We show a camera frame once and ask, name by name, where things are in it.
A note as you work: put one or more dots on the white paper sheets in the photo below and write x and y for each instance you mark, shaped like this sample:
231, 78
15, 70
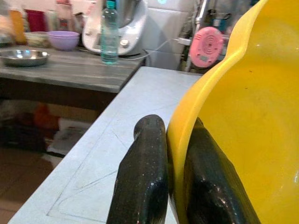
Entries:
70, 137

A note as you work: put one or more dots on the orange red bag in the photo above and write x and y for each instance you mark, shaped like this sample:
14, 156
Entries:
45, 119

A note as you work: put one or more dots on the tall orange bottle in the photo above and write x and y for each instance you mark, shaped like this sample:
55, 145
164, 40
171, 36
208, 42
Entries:
18, 25

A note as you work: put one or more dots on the clear plastic water bottle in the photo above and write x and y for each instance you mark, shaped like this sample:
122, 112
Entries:
109, 39

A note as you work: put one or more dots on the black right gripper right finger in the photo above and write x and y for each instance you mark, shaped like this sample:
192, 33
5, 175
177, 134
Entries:
210, 182

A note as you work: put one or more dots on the jar with red label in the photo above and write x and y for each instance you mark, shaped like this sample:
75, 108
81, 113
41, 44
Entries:
63, 18

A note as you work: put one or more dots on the pink round kitchen scale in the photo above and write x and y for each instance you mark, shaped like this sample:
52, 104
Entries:
206, 46

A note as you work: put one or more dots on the clear plastic food container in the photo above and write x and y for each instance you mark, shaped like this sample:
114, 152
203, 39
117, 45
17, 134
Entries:
37, 39

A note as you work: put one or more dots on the white kitchen food processor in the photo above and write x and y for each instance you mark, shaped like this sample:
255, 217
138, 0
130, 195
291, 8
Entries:
130, 28

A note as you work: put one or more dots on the purple plastic bowl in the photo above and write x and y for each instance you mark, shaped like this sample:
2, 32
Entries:
64, 44
63, 33

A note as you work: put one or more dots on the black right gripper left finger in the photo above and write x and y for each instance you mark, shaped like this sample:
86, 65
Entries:
144, 168

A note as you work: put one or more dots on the metal pole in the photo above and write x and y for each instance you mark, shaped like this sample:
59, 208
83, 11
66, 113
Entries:
201, 14

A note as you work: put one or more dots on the large yellow plastic bowl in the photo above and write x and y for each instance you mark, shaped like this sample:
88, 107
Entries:
257, 93

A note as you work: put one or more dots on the upright stainless steel plate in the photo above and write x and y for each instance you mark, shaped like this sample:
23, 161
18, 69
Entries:
23, 58

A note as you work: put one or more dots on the red canister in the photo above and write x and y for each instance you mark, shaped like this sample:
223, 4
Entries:
36, 21

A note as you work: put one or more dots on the white cabinet appliance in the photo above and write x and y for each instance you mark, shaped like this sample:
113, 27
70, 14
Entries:
163, 25

